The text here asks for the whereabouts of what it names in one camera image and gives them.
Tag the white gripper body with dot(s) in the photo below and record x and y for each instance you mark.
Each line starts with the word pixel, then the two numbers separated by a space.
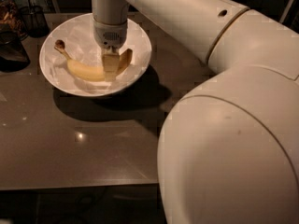
pixel 110 34

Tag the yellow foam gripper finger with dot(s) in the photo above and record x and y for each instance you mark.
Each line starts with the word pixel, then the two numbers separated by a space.
pixel 110 61

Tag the yellow banana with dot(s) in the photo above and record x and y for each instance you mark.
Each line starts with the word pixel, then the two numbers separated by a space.
pixel 88 72

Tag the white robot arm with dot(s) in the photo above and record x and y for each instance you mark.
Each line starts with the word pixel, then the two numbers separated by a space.
pixel 228 152

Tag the white bowl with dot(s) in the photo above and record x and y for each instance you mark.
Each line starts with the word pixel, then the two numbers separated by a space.
pixel 49 66

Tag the white paper lining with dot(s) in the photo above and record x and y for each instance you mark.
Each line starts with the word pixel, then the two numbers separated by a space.
pixel 78 38

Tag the black round pot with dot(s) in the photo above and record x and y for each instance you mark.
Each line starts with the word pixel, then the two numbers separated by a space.
pixel 13 56

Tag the dark glass container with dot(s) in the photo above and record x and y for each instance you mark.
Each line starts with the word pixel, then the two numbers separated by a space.
pixel 10 16

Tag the black wire mesh cup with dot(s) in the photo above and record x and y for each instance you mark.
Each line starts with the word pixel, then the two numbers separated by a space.
pixel 34 21

